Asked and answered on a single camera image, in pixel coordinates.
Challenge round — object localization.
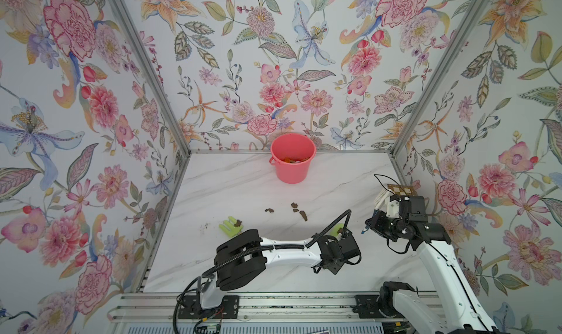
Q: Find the green trowel wooden handle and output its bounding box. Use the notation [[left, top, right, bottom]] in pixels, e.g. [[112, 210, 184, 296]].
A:
[[329, 224, 344, 239]]

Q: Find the white blue brush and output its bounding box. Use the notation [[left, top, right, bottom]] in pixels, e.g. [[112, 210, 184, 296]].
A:
[[361, 190, 391, 234]]

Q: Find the green hand rake wooden handle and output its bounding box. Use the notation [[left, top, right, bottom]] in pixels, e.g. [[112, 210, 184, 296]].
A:
[[219, 216, 243, 238]]

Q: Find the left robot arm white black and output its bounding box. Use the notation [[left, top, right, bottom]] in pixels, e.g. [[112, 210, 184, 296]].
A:
[[172, 209, 362, 333]]

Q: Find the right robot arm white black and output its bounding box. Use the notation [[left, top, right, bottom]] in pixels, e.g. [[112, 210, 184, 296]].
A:
[[365, 192, 501, 333]]

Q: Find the pink plastic bucket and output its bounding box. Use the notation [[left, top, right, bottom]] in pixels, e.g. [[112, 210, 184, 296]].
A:
[[269, 133, 316, 184]]

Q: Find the brown white chessboard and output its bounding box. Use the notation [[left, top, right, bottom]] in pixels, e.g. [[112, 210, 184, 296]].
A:
[[387, 184, 418, 197]]

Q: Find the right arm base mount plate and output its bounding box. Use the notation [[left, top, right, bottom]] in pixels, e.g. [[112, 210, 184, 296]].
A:
[[352, 294, 405, 320]]

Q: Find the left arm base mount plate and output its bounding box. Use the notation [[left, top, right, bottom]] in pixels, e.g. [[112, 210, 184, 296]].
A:
[[177, 294, 241, 320]]

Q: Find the aluminium rail frame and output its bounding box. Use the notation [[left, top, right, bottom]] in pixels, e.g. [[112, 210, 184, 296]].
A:
[[107, 291, 488, 334]]

